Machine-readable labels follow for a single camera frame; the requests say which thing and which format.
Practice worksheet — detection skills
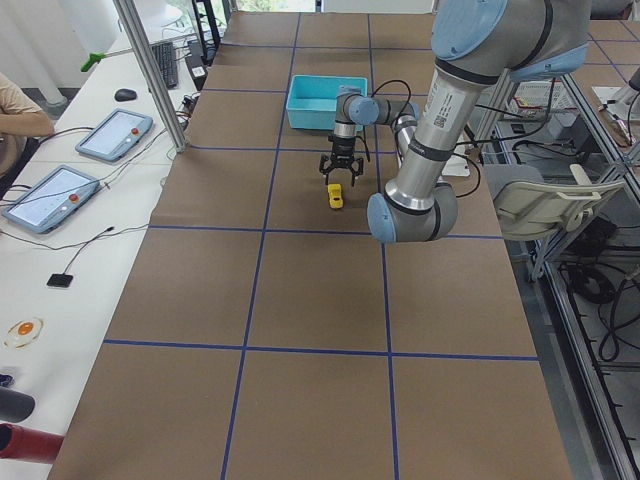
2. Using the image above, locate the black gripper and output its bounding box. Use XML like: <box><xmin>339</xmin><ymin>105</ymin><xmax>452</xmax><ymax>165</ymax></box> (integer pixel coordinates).
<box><xmin>319</xmin><ymin>134</ymin><xmax>364</xmax><ymax>187</ymax></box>

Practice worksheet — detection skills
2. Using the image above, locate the yellow beetle toy car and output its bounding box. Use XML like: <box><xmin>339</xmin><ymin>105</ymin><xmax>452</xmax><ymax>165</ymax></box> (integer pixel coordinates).
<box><xmin>327</xmin><ymin>183</ymin><xmax>344</xmax><ymax>210</ymax></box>

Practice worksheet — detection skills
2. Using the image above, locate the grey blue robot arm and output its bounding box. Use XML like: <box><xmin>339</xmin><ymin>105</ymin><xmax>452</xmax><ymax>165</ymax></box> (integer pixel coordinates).
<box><xmin>319</xmin><ymin>0</ymin><xmax>592</xmax><ymax>243</ymax></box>

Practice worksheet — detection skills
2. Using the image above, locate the fried egg toy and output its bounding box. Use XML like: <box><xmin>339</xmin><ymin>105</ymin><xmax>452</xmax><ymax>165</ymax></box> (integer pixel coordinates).
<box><xmin>4</xmin><ymin>317</ymin><xmax>44</xmax><ymax>349</ymax></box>

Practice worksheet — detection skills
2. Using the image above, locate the light blue plastic bin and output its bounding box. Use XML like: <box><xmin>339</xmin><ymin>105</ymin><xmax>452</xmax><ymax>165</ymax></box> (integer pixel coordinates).
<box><xmin>286</xmin><ymin>75</ymin><xmax>368</xmax><ymax>131</ymax></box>

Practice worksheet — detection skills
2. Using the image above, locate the white plastic chair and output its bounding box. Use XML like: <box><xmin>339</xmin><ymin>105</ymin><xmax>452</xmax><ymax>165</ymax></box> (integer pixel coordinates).
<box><xmin>484</xmin><ymin>163</ymin><xmax>625</xmax><ymax>281</ymax></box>

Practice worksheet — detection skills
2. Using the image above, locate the black keyboard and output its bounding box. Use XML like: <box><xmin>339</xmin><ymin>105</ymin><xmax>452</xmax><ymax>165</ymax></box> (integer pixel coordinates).
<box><xmin>151</xmin><ymin>41</ymin><xmax>179</xmax><ymax>90</ymax></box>

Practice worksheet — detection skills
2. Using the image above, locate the upper teach pendant tablet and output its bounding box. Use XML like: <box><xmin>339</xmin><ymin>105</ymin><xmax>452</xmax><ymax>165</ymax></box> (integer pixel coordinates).
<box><xmin>75</xmin><ymin>108</ymin><xmax>153</xmax><ymax>162</ymax></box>

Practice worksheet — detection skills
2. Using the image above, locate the teach pendant tablet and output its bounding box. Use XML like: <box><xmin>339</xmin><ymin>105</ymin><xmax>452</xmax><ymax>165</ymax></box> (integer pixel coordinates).
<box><xmin>75</xmin><ymin>108</ymin><xmax>153</xmax><ymax>162</ymax></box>
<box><xmin>2</xmin><ymin>165</ymin><xmax>100</xmax><ymax>234</ymax></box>

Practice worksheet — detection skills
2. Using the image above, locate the black computer mouse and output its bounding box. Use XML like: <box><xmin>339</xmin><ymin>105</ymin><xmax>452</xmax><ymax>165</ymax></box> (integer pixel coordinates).
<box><xmin>114</xmin><ymin>88</ymin><xmax>138</xmax><ymax>102</ymax></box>

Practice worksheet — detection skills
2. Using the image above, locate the lower teach pendant tablet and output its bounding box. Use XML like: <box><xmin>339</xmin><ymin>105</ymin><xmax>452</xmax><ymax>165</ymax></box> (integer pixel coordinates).
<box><xmin>2</xmin><ymin>165</ymin><xmax>100</xmax><ymax>234</ymax></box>

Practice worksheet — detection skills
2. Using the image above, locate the small black pad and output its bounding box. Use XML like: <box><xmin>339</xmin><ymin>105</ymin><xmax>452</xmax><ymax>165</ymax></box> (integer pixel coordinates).
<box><xmin>46</xmin><ymin>273</ymin><xmax>73</xmax><ymax>288</ymax></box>

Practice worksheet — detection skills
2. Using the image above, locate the person in beige shirt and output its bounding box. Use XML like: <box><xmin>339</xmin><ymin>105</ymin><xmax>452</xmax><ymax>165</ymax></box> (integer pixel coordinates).
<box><xmin>1</xmin><ymin>74</ymin><xmax>54</xmax><ymax>177</ymax></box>

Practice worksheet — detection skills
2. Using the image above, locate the black cylinder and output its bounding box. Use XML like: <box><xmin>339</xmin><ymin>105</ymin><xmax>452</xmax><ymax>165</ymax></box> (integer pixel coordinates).
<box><xmin>0</xmin><ymin>387</ymin><xmax>35</xmax><ymax>423</ymax></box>

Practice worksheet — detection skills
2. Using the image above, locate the red cylinder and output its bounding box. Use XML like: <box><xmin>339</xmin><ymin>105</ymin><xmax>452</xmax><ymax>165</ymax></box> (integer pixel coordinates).
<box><xmin>1</xmin><ymin>423</ymin><xmax>65</xmax><ymax>464</ymax></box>

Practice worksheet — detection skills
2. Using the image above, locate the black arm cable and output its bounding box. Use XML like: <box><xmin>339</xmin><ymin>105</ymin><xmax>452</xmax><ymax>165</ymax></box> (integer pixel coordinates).
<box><xmin>360</xmin><ymin>78</ymin><xmax>485</xmax><ymax>200</ymax></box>

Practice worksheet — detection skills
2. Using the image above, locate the aluminium frame post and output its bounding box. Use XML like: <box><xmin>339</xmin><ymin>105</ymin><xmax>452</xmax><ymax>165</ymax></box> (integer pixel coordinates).
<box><xmin>113</xmin><ymin>0</ymin><xmax>187</xmax><ymax>154</ymax></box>

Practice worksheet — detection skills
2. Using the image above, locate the green clamp handle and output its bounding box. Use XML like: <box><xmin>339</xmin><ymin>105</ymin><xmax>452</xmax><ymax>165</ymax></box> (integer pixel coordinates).
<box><xmin>80</xmin><ymin>52</ymin><xmax>108</xmax><ymax>73</ymax></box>

